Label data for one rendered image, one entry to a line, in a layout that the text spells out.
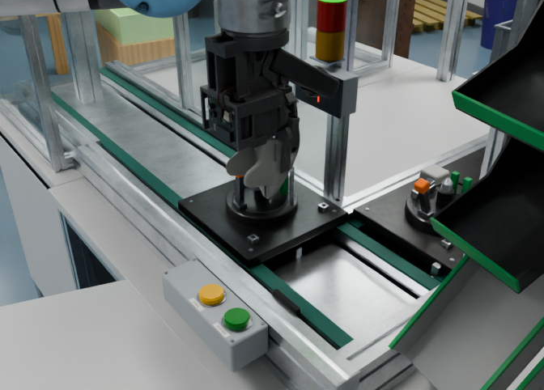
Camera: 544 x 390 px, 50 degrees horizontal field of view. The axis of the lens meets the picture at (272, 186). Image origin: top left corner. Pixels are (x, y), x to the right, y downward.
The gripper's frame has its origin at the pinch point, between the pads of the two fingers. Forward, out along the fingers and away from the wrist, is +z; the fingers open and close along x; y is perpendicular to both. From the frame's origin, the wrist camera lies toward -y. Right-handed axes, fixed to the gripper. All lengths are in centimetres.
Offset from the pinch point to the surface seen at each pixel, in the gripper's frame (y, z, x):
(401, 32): -289, 87, -221
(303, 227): -21.3, 25.6, -17.9
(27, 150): 4, 36, -103
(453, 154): -69, 27, -20
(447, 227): -13.7, 3.2, 16.5
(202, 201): -11.5, 25.5, -37.2
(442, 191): -44.1, 20.3, -5.0
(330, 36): -29.9, -7.7, -22.0
